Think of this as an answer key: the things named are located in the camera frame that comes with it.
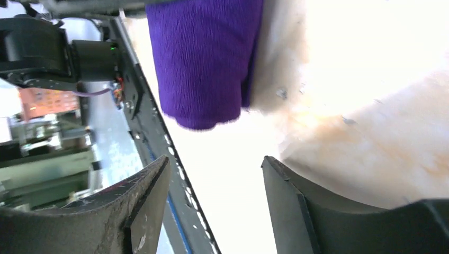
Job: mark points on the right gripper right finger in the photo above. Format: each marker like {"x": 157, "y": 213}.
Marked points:
{"x": 307, "y": 218}

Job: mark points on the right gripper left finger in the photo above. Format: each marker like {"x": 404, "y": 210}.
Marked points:
{"x": 123, "y": 218}

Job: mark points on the purple towel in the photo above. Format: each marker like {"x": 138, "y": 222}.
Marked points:
{"x": 204, "y": 54}

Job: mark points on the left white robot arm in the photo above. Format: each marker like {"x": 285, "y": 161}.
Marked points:
{"x": 35, "y": 50}

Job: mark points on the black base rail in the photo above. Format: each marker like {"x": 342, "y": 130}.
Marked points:
{"x": 184, "y": 220}

